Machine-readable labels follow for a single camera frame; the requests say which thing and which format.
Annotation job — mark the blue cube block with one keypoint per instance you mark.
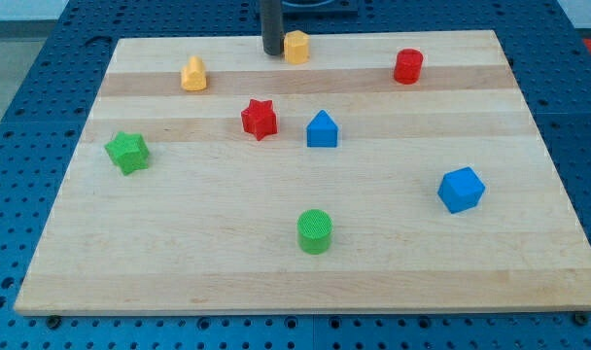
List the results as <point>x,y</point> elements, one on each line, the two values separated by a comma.
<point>460,190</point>

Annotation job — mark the yellow hexagon block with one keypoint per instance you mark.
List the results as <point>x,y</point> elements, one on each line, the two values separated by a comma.
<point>296,47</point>

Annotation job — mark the green star block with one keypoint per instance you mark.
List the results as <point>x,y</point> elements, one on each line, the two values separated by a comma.
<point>129,152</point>

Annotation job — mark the green cylinder block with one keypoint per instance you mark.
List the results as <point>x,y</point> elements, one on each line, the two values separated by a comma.
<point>314,230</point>

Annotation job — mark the wooden board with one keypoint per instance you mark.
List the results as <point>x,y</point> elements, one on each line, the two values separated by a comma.
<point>209,227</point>

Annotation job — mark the red star block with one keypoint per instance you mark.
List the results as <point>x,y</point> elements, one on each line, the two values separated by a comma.
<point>259,118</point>

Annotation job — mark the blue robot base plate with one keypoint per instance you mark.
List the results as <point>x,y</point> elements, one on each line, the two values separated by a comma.
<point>307,8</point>

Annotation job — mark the red cylinder block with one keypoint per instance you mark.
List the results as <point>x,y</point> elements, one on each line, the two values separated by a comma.
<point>408,66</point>

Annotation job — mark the blue triangle block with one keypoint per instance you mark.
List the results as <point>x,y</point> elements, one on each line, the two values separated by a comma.
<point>322,131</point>

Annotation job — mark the yellow heart block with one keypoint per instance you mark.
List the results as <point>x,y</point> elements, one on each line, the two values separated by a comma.
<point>193,75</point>

